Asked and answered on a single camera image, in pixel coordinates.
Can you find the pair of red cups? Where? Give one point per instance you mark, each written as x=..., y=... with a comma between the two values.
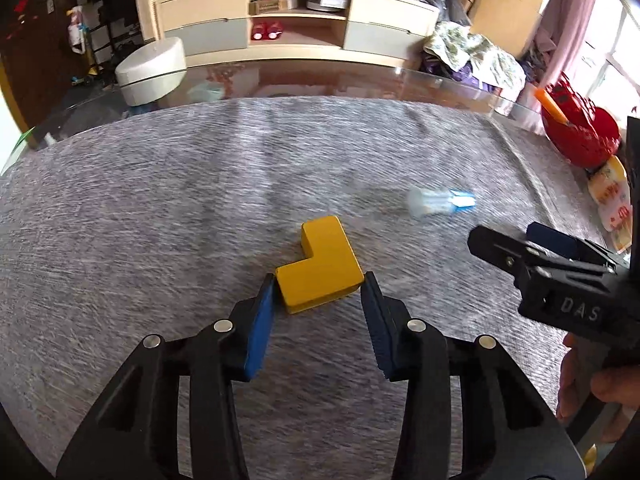
x=266, y=31

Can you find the white printed can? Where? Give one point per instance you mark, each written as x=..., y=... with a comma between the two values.
x=610, y=195

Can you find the yellow L-shaped block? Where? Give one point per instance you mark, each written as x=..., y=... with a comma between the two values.
x=320, y=275

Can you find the grey plastic bag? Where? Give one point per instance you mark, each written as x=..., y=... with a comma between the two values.
x=445, y=0

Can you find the pink curtain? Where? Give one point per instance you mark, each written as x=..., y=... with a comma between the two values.
x=560, y=10

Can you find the white hanging bag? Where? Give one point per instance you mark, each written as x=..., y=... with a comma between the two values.
x=79, y=35

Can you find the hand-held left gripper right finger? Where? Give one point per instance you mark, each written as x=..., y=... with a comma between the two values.
x=380, y=330

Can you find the orange plastic stick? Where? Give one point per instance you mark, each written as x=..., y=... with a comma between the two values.
x=550, y=105

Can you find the brown flat box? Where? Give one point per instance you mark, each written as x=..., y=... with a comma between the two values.
x=270, y=6

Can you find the white round tin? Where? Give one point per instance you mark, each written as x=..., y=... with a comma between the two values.
x=325, y=5

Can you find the floral cloth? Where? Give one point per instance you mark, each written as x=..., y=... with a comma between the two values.
x=475, y=55

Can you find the person's right hand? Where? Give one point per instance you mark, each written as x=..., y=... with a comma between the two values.
x=570, y=375

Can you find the window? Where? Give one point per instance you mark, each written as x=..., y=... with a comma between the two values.
x=612, y=50

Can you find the red colander bowl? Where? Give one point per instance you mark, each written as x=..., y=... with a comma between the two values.
x=585, y=135

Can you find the beige TV cabinet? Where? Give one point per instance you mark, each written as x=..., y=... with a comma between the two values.
x=210, y=30

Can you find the small clear vial blue tip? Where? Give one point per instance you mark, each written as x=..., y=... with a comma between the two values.
x=430, y=201

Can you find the white round stool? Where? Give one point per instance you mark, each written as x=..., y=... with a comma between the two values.
x=150, y=72

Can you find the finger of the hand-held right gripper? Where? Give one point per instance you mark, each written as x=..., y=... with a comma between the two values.
x=497, y=250
x=550, y=240

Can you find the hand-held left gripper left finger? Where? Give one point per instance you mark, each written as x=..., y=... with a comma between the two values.
x=257, y=335

